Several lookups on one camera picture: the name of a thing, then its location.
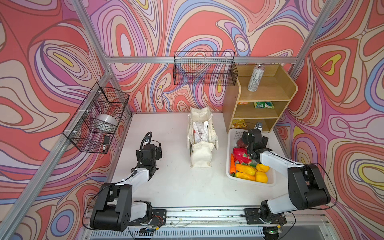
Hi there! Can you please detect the wooden shelf unit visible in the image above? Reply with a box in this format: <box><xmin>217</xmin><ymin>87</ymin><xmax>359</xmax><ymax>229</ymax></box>
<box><xmin>222</xmin><ymin>65</ymin><xmax>298</xmax><ymax>132</ymax></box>

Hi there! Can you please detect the green snack packet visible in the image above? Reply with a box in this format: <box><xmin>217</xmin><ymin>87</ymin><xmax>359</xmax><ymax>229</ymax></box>
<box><xmin>253</xmin><ymin>102</ymin><xmax>275</xmax><ymax>110</ymax></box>

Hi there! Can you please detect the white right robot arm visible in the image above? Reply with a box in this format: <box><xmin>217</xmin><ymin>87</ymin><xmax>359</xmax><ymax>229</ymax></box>
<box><xmin>241</xmin><ymin>129</ymin><xmax>331</xmax><ymax>222</ymax></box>

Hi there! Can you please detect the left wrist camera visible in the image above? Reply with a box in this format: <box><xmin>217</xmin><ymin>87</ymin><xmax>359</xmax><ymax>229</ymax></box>
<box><xmin>140</xmin><ymin>132</ymin><xmax>161</xmax><ymax>151</ymax></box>

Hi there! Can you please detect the black wire basket left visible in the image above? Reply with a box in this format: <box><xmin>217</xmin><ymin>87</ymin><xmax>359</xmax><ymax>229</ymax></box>
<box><xmin>63</xmin><ymin>83</ymin><xmax>130</xmax><ymax>154</ymax></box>

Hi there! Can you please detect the orange carrot left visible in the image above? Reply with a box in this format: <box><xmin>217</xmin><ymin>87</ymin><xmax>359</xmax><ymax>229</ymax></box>
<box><xmin>229</xmin><ymin>154</ymin><xmax>237</xmax><ymax>176</ymax></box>

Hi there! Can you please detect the yellow lemon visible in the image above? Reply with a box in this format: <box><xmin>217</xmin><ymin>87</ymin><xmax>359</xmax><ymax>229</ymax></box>
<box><xmin>256</xmin><ymin>164</ymin><xmax>270</xmax><ymax>173</ymax></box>
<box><xmin>255</xmin><ymin>171</ymin><xmax>269</xmax><ymax>183</ymax></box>

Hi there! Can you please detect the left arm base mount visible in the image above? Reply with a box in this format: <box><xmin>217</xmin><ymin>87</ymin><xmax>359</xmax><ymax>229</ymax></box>
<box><xmin>129</xmin><ymin>209</ymin><xmax>167</xmax><ymax>227</ymax></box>

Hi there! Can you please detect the yellow squash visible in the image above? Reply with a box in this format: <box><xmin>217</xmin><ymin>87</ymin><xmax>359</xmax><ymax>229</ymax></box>
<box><xmin>235</xmin><ymin>164</ymin><xmax>257</xmax><ymax>176</ymax></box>
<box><xmin>235</xmin><ymin>172</ymin><xmax>256</xmax><ymax>182</ymax></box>

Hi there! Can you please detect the yellow squash lower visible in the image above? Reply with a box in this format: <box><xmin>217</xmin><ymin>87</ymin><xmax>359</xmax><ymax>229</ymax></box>
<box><xmin>235</xmin><ymin>172</ymin><xmax>256</xmax><ymax>182</ymax></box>

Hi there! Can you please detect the black wire basket back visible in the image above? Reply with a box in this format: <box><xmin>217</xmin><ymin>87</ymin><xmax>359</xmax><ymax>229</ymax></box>
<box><xmin>173</xmin><ymin>50</ymin><xmax>238</xmax><ymax>86</ymax></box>

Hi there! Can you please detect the yellow lemon lower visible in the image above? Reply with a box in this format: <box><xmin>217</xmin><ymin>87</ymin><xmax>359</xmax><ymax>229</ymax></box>
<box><xmin>255</xmin><ymin>171</ymin><xmax>269</xmax><ymax>183</ymax></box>

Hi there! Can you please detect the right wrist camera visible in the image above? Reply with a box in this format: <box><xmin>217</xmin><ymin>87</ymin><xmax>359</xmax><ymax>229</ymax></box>
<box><xmin>255</xmin><ymin>122</ymin><xmax>263</xmax><ymax>131</ymax></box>

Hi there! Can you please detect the dark red passion fruit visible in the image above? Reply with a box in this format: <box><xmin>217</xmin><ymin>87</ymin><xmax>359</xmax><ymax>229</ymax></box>
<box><xmin>237</xmin><ymin>139</ymin><xmax>248</xmax><ymax>148</ymax></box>

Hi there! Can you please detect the silver drink can right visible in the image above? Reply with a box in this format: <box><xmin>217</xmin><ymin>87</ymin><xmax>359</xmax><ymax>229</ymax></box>
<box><xmin>248</xmin><ymin>64</ymin><xmax>265</xmax><ymax>92</ymax></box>

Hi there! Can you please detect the white plastic produce basket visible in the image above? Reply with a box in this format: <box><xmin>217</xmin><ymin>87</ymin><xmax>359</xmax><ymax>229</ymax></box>
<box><xmin>226</xmin><ymin>129</ymin><xmax>277</xmax><ymax>187</ymax></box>

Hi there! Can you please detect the yellow snack packet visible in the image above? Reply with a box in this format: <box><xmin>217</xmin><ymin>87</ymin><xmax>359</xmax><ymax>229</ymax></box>
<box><xmin>231</xmin><ymin>119</ymin><xmax>248</xmax><ymax>129</ymax></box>

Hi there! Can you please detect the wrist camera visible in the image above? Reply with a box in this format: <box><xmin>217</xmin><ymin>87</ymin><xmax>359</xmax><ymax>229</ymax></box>
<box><xmin>140</xmin><ymin>132</ymin><xmax>161</xmax><ymax>151</ymax></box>
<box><xmin>255</xmin><ymin>122</ymin><xmax>263</xmax><ymax>131</ymax></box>

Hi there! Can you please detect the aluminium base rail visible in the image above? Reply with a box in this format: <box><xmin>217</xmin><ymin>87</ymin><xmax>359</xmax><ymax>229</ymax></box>
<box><xmin>83</xmin><ymin>205</ymin><xmax>331</xmax><ymax>232</ymax></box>

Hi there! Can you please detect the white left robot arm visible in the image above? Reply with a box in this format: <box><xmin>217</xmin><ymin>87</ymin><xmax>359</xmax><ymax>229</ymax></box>
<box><xmin>89</xmin><ymin>144</ymin><xmax>162</xmax><ymax>232</ymax></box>

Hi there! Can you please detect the black wire basket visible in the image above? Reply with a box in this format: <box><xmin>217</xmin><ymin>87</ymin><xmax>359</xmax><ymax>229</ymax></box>
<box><xmin>173</xmin><ymin>50</ymin><xmax>238</xmax><ymax>86</ymax></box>
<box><xmin>63</xmin><ymin>83</ymin><xmax>130</xmax><ymax>154</ymax></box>

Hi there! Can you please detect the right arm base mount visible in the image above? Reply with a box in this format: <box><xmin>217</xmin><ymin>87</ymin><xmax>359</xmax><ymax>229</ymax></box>
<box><xmin>241</xmin><ymin>206</ymin><xmax>287</xmax><ymax>225</ymax></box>

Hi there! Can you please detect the cream canvas tote bag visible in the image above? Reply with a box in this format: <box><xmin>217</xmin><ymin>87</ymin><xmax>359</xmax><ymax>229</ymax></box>
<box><xmin>187</xmin><ymin>108</ymin><xmax>219</xmax><ymax>168</ymax></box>

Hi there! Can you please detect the silver tape roll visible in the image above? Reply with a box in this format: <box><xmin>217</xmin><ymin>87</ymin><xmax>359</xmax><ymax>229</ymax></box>
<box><xmin>95</xmin><ymin>114</ymin><xmax>118</xmax><ymax>133</ymax></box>

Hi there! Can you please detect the white plastic grocery bag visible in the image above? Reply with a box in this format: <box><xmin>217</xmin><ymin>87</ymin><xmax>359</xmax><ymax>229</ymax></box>
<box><xmin>193</xmin><ymin>121</ymin><xmax>209</xmax><ymax>144</ymax></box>

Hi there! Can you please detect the yellow squash upper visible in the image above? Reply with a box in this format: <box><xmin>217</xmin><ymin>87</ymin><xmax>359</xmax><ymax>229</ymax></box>
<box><xmin>235</xmin><ymin>164</ymin><xmax>257</xmax><ymax>176</ymax></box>

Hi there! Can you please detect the pink dragon fruit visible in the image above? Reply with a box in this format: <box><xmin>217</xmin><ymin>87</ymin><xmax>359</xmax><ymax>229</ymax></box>
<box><xmin>233</xmin><ymin>148</ymin><xmax>252</xmax><ymax>165</ymax></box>

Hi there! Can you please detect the yellow lemon upper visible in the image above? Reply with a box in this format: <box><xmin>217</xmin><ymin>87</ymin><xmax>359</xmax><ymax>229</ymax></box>
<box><xmin>256</xmin><ymin>164</ymin><xmax>270</xmax><ymax>173</ymax></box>

